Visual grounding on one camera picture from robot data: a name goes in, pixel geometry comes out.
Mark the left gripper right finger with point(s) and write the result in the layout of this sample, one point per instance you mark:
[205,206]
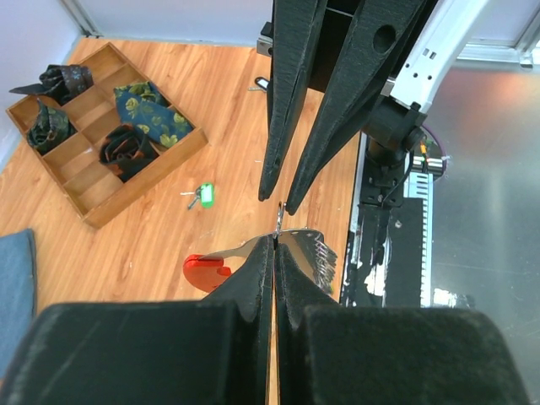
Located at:
[330,354]

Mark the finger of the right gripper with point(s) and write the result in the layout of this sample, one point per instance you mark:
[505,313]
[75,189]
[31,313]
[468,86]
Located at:
[296,32]
[369,52]

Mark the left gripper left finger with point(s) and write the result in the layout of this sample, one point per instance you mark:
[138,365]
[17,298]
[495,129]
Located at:
[210,351]

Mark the metal key organizer red handle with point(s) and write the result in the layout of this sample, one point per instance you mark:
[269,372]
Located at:
[312,255]

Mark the key with green tag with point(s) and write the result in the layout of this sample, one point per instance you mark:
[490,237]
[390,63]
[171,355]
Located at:
[203,195]

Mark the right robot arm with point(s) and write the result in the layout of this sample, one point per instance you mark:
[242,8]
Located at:
[393,125]

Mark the key with black tag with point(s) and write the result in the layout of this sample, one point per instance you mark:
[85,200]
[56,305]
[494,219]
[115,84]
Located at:
[260,84]

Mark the blue yellow floral tie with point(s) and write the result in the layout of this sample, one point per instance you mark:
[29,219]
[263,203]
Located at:
[143,106]

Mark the black orange rolled tie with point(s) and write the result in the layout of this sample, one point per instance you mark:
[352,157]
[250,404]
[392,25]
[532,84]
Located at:
[126,151]

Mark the wooden compartment tray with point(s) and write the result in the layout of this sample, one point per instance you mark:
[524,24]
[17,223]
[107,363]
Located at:
[93,189]

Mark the folded blue cloth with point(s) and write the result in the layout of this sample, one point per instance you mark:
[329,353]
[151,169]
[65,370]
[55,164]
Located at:
[18,291]

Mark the dark navy rolled tie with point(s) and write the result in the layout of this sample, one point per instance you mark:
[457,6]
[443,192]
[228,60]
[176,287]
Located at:
[61,83]

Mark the dark green rolled tie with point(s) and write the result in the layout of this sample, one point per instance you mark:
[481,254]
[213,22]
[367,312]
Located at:
[51,128]

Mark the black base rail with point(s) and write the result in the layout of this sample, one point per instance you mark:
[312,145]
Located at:
[388,259]

